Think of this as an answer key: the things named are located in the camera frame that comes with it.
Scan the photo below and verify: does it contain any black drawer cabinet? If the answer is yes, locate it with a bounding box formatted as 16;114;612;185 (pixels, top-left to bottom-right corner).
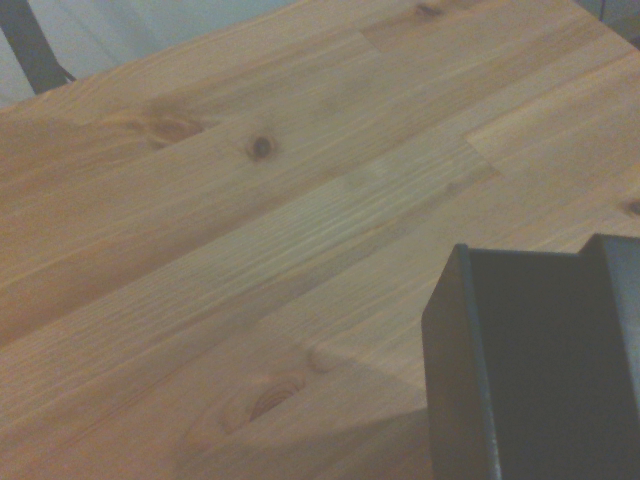
581;233;640;416

